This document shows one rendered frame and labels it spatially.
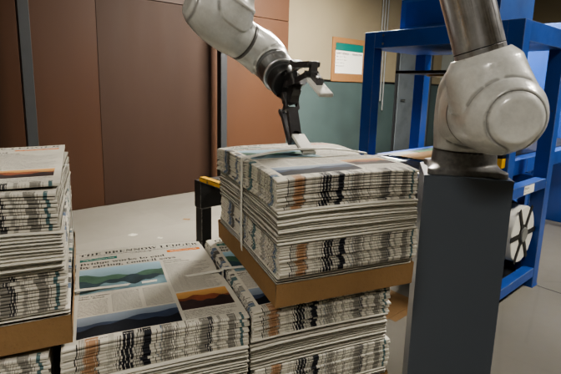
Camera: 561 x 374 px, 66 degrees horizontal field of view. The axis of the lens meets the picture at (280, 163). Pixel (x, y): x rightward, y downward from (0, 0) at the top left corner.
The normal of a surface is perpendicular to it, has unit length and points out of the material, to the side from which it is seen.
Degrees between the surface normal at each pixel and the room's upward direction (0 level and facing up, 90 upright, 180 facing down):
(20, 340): 92
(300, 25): 90
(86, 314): 1
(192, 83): 90
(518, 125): 96
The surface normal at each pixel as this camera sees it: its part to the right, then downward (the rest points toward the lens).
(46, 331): 0.42, 0.18
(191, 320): 0.04, -0.99
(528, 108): -0.14, 0.32
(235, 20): 0.48, 0.41
